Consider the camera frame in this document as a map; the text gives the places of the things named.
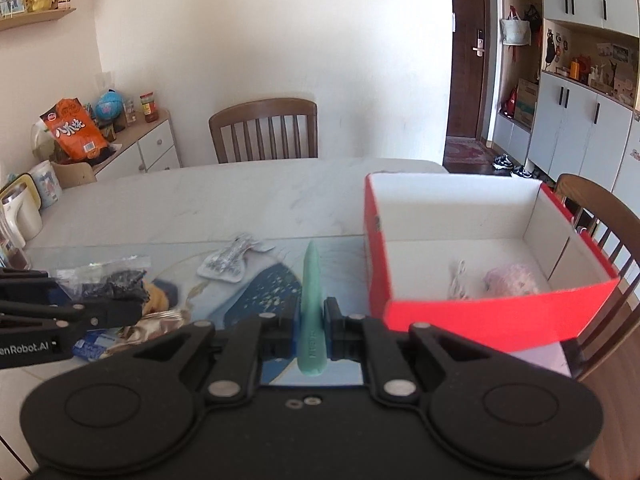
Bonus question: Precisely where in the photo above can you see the white and blue packet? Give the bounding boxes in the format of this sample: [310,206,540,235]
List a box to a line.
[73,329,127,362]

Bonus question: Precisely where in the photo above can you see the light wooden chair back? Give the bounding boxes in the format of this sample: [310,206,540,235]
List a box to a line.
[52,161,97,189]

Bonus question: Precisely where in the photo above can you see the white and wood wall cabinet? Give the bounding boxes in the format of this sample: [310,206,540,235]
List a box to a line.
[492,0,640,241]

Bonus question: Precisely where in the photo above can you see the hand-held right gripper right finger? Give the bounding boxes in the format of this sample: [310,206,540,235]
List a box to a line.
[324,297,501,403]

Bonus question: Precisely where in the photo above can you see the red bag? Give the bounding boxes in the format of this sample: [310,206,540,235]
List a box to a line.
[499,87,519,119]

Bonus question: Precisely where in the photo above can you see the red lidded jar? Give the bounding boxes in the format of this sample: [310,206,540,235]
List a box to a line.
[139,92,159,124]

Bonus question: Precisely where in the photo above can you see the brown cardboard box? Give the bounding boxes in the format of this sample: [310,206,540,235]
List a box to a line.
[513,78,539,129]

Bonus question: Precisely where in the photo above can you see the white kettle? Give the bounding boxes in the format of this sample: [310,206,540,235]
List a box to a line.
[0,182,44,249]

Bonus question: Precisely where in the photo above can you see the patterned door rug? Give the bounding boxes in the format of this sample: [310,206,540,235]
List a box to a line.
[443,136,494,165]

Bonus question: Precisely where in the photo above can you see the red cardboard box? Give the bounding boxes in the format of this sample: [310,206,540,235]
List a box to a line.
[364,172,621,347]

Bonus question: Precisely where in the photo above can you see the gold foil packet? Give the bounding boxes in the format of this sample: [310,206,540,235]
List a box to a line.
[119,310,192,342]

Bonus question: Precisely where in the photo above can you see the pink packet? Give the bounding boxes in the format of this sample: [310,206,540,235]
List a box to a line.
[482,263,542,297]

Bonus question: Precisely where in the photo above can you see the clear bag of black pieces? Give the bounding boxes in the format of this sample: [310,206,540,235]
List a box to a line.
[54,256,153,307]

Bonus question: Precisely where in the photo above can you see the dark wooden door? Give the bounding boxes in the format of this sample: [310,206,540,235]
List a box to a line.
[444,0,502,142]

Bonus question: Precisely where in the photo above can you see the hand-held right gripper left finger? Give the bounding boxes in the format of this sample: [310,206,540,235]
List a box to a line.
[127,305,302,403]

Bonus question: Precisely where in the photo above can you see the white cable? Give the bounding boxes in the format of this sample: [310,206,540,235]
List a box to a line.
[446,259,474,302]

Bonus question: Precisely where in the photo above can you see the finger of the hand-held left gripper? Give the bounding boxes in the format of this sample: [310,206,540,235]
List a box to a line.
[0,300,147,332]
[0,269,55,302]

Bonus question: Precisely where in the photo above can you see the white sideboard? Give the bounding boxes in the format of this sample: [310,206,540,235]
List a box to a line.
[50,109,182,182]

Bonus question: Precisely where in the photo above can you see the white marble desktop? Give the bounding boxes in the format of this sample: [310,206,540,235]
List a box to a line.
[0,157,575,480]

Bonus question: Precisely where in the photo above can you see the hanging tote bag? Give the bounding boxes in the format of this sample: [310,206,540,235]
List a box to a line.
[501,6,532,47]

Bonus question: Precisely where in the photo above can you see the small blue globe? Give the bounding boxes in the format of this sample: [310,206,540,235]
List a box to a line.
[95,89,126,134]

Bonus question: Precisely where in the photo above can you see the mint green pointed tool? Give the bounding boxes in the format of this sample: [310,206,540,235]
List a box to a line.
[298,240,331,378]

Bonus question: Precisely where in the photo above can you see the yellow plush toy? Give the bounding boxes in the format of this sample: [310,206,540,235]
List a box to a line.
[142,280,175,317]

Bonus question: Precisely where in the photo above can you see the white foil packet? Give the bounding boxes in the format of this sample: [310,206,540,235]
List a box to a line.
[196,233,276,281]

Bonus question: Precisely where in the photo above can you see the wooden wall shelf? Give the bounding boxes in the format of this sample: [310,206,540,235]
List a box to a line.
[0,7,77,31]

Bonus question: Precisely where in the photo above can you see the orange snack bag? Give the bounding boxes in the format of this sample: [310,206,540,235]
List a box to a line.
[40,98,110,164]

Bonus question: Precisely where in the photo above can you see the printed white container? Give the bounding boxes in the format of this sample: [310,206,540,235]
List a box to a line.
[27,160,64,209]

